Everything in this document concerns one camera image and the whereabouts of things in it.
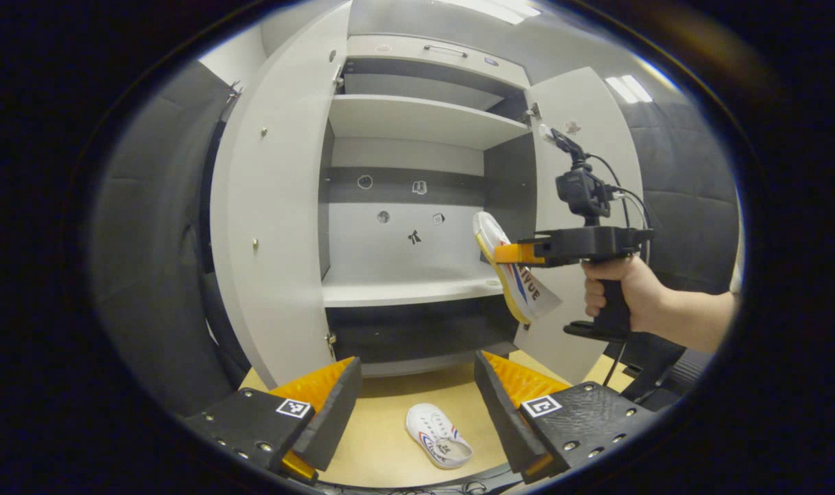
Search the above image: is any black cable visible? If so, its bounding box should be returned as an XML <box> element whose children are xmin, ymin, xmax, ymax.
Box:
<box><xmin>586</xmin><ymin>155</ymin><xmax>655</xmax><ymax>389</ymax></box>

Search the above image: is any large ceiling light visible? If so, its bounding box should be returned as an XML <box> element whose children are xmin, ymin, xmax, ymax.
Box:
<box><xmin>445</xmin><ymin>0</ymin><xmax>542</xmax><ymax>25</ymax></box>

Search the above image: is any grey shoe cabinet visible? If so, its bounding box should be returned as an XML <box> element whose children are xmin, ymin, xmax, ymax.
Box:
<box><xmin>318</xmin><ymin>34</ymin><xmax>536</xmax><ymax>379</ymax></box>

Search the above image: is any white shoe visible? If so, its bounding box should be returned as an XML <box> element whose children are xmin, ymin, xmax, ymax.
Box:
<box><xmin>405</xmin><ymin>404</ymin><xmax>473</xmax><ymax>470</ymax></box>
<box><xmin>473</xmin><ymin>211</ymin><xmax>563</xmax><ymax>325</ymax></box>

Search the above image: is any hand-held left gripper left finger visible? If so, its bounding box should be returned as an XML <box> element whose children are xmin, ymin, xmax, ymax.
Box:
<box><xmin>184</xmin><ymin>356</ymin><xmax>363</xmax><ymax>482</ymax></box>

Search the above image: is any grey cabinet shelf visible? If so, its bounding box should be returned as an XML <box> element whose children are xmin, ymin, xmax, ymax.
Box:
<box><xmin>321</xmin><ymin>265</ymin><xmax>508</xmax><ymax>308</ymax></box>
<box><xmin>328</xmin><ymin>94</ymin><xmax>530</xmax><ymax>151</ymax></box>

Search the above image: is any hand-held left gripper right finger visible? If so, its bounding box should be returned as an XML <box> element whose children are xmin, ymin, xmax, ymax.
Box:
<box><xmin>474</xmin><ymin>351</ymin><xmax>659</xmax><ymax>484</ymax></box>

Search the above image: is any small ceiling light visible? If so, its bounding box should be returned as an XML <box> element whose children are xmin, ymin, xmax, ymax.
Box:
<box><xmin>605</xmin><ymin>74</ymin><xmax>653</xmax><ymax>104</ymax></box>

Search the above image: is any black backdrop cloth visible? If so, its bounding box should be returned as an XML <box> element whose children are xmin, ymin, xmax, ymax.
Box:
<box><xmin>91</xmin><ymin>58</ymin><xmax>741</xmax><ymax>417</ymax></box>

